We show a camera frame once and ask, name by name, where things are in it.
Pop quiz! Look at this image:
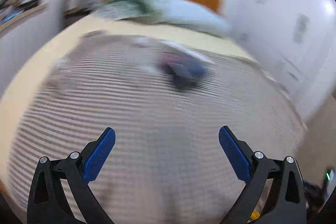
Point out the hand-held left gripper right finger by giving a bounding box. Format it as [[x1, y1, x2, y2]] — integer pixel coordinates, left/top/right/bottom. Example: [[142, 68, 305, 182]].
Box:
[[219, 126, 307, 224]]

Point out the pile of boxes and cosmetics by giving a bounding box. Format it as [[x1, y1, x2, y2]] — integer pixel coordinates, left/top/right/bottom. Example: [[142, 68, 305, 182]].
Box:
[[0, 0, 44, 24]]

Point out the pale yellow mattress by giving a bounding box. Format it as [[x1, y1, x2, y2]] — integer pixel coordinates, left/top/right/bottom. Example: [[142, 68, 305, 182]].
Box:
[[0, 15, 265, 140]]

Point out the dark blue clothing pile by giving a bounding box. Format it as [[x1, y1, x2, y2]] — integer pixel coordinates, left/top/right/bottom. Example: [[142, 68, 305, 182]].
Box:
[[157, 52, 208, 90]]

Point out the checkered blanket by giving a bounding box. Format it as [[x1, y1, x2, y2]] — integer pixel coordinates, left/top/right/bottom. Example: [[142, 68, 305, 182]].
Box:
[[7, 31, 307, 224]]

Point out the light blue pillow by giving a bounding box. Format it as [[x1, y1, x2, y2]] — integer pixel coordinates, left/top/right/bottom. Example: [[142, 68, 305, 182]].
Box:
[[157, 0, 231, 37]]

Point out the white paper wrapper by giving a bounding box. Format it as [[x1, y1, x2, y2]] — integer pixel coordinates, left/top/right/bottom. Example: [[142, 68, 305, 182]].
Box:
[[134, 38, 213, 64]]

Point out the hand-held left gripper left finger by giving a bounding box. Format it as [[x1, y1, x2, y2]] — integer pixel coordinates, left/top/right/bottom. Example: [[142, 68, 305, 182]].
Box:
[[27, 127, 116, 224]]

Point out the white wardrobe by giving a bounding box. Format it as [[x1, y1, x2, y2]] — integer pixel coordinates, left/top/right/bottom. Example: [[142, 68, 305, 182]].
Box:
[[231, 0, 336, 119]]

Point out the black metal nightstand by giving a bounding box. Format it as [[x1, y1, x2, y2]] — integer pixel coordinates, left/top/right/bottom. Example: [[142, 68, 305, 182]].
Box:
[[63, 0, 105, 20]]

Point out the wooden windowsill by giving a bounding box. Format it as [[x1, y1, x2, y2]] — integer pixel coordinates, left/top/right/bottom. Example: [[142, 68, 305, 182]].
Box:
[[0, 2, 49, 31]]

